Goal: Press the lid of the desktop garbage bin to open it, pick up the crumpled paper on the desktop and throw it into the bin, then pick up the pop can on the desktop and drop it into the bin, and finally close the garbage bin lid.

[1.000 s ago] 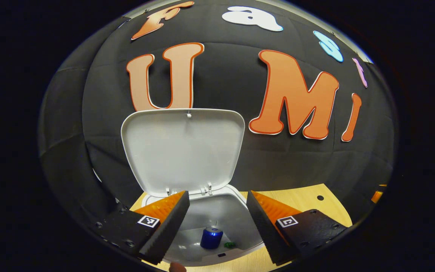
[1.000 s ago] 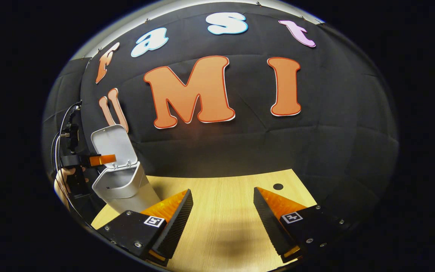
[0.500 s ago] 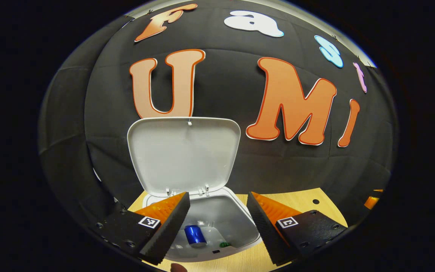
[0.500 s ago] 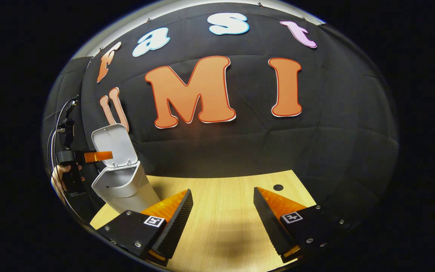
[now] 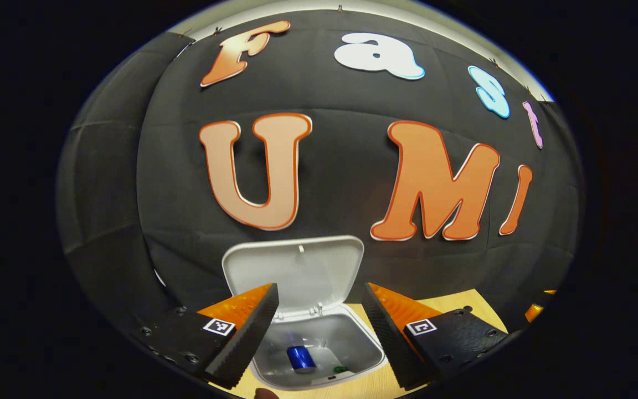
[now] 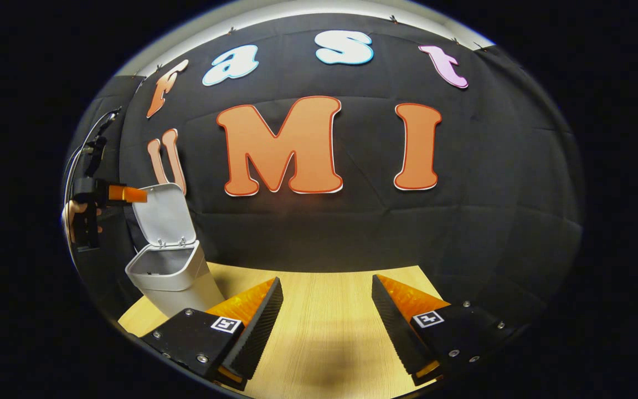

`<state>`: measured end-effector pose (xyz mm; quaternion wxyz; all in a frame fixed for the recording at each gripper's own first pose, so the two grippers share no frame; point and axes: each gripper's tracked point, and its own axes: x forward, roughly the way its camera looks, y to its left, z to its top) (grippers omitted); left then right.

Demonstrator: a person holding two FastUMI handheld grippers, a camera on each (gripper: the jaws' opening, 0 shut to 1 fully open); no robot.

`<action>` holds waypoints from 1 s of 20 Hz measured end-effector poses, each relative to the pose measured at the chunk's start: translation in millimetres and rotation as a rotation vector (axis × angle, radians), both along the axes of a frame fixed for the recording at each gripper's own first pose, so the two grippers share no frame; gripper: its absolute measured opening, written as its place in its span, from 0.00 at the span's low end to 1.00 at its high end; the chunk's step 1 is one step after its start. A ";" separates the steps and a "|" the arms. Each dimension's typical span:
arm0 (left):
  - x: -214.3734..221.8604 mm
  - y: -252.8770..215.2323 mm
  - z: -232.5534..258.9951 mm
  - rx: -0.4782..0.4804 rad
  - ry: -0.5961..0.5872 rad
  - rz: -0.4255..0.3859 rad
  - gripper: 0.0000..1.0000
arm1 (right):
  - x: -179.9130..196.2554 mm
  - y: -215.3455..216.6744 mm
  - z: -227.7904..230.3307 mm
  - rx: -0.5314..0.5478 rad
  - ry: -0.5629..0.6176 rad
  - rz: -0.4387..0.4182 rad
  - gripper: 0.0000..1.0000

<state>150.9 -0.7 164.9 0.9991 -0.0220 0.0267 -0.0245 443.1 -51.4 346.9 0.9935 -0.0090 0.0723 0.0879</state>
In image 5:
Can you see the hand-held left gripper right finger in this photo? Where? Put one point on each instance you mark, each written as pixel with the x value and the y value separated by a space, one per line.
pixel 388 343

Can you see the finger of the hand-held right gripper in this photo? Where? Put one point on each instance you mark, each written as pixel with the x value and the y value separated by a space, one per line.
pixel 534 312

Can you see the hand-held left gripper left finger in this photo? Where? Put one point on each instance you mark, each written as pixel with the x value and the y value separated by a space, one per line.
pixel 250 338

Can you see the green paper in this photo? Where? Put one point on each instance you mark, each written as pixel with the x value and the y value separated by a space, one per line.
pixel 340 369

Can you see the blue pop can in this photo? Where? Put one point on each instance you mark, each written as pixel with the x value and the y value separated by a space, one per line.
pixel 299 359

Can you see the white desktop garbage bin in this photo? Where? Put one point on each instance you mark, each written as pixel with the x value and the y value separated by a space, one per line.
pixel 308 266

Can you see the wooden desktop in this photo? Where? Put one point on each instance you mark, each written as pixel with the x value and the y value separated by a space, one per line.
pixel 452 302

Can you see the black backdrop cloth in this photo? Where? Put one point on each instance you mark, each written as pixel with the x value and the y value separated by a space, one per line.
pixel 341 166

